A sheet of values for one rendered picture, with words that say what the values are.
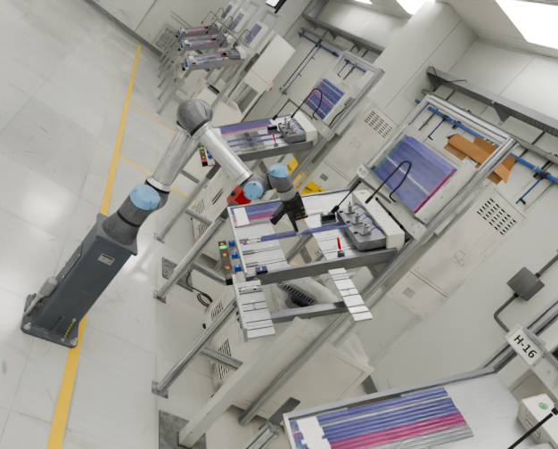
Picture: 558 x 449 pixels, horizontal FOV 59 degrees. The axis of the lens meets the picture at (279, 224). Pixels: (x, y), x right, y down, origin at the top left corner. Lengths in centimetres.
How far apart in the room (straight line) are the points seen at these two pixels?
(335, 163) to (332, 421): 239
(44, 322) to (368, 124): 246
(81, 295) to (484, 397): 160
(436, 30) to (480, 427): 456
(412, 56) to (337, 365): 375
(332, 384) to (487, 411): 121
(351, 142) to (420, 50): 219
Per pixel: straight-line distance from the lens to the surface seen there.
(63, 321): 237
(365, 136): 368
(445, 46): 576
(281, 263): 227
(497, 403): 175
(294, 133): 360
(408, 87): 567
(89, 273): 221
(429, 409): 167
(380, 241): 233
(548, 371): 172
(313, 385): 273
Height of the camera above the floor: 153
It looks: 15 degrees down
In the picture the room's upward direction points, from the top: 41 degrees clockwise
